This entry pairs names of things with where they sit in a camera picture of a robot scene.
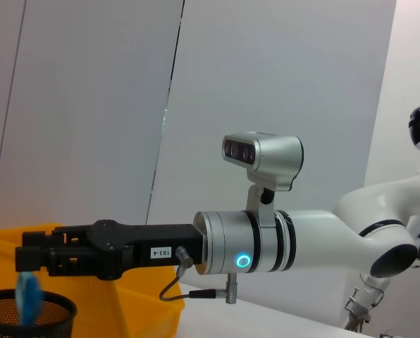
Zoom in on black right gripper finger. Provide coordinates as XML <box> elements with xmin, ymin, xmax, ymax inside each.
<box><xmin>15</xmin><ymin>246</ymin><xmax>102</xmax><ymax>277</ymax></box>
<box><xmin>22</xmin><ymin>225</ymin><xmax>94</xmax><ymax>249</ymax></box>

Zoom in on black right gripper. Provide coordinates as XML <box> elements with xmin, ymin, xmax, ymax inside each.
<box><xmin>86</xmin><ymin>220</ymin><xmax>204</xmax><ymax>281</ymax></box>

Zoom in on blue scissors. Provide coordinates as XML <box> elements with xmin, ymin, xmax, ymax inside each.
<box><xmin>15</xmin><ymin>270</ymin><xmax>44</xmax><ymax>327</ymax></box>

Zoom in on black mesh pen holder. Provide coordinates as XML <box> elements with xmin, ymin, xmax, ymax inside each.
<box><xmin>0</xmin><ymin>288</ymin><xmax>78</xmax><ymax>338</ymax></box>

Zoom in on yellow plastic storage bin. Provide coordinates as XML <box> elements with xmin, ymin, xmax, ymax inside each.
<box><xmin>0</xmin><ymin>221</ymin><xmax>186</xmax><ymax>338</ymax></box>

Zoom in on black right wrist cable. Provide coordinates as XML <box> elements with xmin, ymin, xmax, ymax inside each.
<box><xmin>159</xmin><ymin>246</ymin><xmax>240</xmax><ymax>305</ymax></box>

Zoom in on right wrist camera housing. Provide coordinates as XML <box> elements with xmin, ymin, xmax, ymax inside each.
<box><xmin>222</xmin><ymin>132</ymin><xmax>305</xmax><ymax>226</ymax></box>

